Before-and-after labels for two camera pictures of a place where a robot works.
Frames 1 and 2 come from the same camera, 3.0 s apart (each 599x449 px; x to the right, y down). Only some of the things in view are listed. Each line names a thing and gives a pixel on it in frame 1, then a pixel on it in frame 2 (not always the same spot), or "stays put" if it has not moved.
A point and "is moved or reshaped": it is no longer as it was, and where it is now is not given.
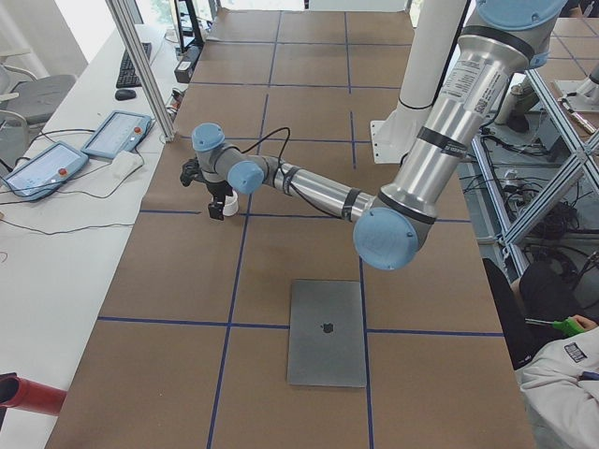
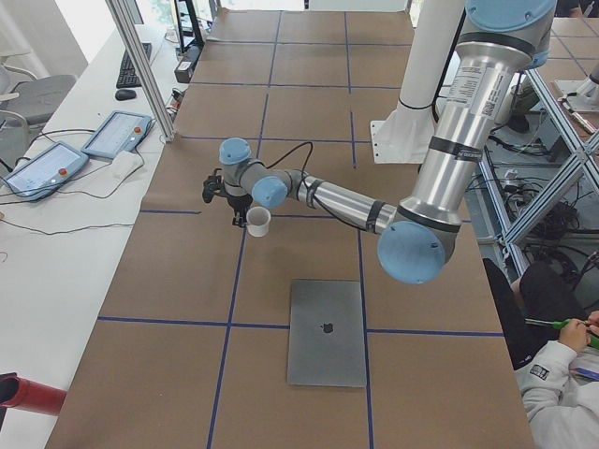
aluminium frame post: [143, 68] stays put
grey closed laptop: [326, 333] stays put
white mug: [231, 204] is moved or reshaped
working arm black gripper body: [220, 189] -> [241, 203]
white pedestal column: [434, 29] stays put
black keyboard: [127, 75] stays put
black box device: [183, 72] stays put
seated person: [558, 372] stays put
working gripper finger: [216, 209] -> [240, 221]
